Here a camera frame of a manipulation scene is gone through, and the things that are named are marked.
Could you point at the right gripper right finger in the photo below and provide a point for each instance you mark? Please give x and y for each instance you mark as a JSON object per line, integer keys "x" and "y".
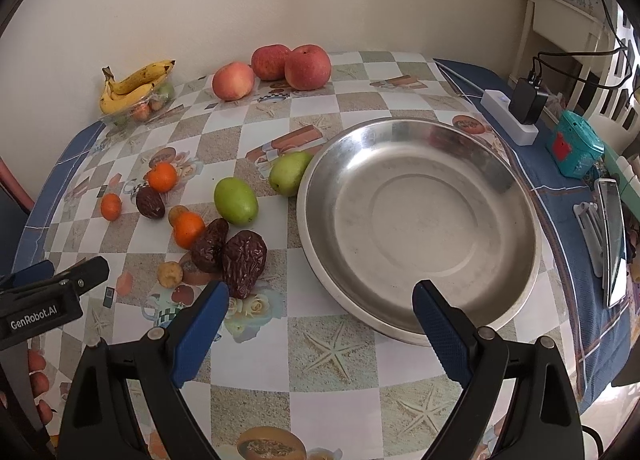
{"x": 542, "y": 421}

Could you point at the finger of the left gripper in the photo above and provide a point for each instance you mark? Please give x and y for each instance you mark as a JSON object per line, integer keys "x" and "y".
{"x": 31, "y": 275}
{"x": 83, "y": 276}

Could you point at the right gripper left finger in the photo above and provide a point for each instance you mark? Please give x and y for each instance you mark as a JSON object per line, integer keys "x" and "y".
{"x": 99, "y": 420}

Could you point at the small mandarin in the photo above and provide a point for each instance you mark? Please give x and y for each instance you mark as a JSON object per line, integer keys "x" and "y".
{"x": 111, "y": 207}

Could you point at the brown longan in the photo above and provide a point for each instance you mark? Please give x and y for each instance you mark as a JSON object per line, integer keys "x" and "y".
{"x": 174, "y": 213}
{"x": 170, "y": 274}

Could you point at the mandarin orange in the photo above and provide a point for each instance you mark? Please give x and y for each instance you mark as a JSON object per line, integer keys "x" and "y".
{"x": 188, "y": 227}
{"x": 163, "y": 177}

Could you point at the dried red date large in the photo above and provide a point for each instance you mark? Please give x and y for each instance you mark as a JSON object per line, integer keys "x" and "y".
{"x": 244, "y": 260}

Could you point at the green jujube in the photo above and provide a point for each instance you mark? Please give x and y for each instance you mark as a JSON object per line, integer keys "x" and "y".
{"x": 287, "y": 172}
{"x": 235, "y": 201}

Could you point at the person's hand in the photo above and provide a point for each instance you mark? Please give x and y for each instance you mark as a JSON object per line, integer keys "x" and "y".
{"x": 23, "y": 368}

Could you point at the checkered patterned tablecloth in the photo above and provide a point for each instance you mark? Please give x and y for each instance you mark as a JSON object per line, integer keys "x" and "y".
{"x": 289, "y": 356}

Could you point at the clear fruit bag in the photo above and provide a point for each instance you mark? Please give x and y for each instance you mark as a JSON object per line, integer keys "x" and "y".
{"x": 137, "y": 106}

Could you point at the smartphone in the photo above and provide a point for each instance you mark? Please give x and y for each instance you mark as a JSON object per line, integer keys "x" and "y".
{"x": 614, "y": 249}

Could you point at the yellow banana bunch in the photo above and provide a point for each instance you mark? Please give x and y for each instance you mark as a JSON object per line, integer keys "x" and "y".
{"x": 131, "y": 86}

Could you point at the white phone stand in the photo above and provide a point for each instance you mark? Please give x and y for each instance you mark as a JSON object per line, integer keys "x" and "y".
{"x": 589, "y": 221}

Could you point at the mint green toy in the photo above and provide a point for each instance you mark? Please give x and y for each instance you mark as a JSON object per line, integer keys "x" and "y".
{"x": 621, "y": 171}

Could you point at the large steel basin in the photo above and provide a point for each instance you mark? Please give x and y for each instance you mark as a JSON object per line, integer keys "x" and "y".
{"x": 390, "y": 202}

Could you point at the pale pink apple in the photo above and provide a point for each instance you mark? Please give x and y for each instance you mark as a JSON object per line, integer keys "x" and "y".
{"x": 233, "y": 82}

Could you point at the teal toy box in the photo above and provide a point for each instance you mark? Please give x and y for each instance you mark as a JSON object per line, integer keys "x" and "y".
{"x": 574, "y": 146}

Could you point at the red apple middle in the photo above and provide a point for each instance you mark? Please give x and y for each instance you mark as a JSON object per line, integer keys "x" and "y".
{"x": 268, "y": 62}

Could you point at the red apple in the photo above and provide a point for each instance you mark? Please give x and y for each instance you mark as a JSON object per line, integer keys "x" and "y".
{"x": 307, "y": 68}
{"x": 268, "y": 62}

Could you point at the black charger plug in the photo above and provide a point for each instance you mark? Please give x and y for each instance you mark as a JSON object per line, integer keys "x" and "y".
{"x": 527, "y": 102}

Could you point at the white power strip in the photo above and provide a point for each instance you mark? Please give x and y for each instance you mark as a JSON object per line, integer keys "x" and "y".
{"x": 497, "y": 104}

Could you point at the red apple right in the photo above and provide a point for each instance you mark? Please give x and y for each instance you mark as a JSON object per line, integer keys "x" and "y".
{"x": 307, "y": 68}

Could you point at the white shelf unit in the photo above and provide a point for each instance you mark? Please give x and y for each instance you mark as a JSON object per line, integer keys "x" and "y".
{"x": 598, "y": 35}

